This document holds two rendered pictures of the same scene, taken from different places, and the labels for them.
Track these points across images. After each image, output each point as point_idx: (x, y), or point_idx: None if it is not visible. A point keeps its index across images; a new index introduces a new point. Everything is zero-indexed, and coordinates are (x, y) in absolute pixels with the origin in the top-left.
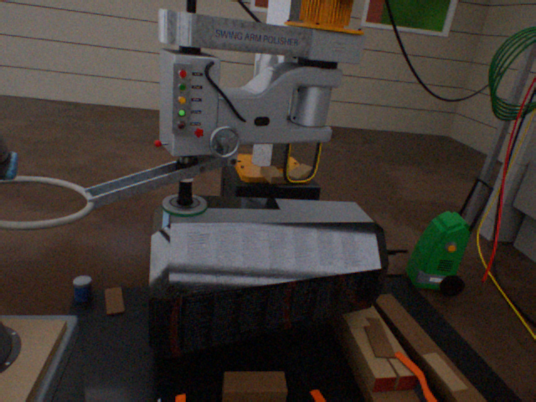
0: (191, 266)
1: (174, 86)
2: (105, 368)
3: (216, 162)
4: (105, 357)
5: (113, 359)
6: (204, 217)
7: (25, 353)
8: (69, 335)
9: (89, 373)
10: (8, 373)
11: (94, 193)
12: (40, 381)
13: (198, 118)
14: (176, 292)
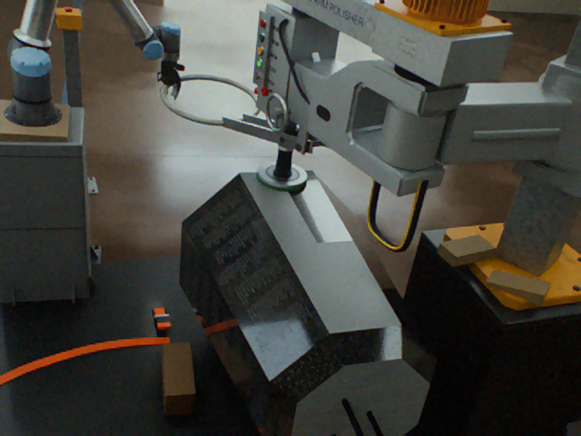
0: (209, 213)
1: (258, 34)
2: None
3: (293, 140)
4: None
5: None
6: (262, 190)
7: (34, 128)
8: (60, 144)
9: None
10: (16, 126)
11: (246, 120)
12: (16, 139)
13: (273, 77)
14: (187, 222)
